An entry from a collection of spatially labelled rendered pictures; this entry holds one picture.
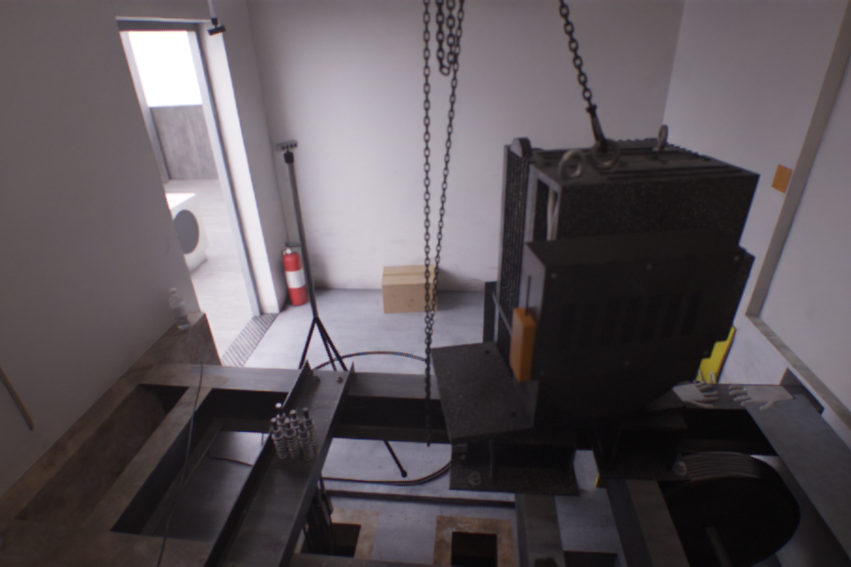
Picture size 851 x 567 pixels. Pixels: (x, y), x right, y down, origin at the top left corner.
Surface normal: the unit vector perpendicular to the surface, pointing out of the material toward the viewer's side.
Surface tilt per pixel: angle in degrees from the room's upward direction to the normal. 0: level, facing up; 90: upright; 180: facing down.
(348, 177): 90
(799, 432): 0
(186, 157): 90
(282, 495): 0
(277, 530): 0
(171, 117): 90
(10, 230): 90
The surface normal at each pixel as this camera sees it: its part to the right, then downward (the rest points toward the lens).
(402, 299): 0.04, 0.48
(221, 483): -0.03, -0.88
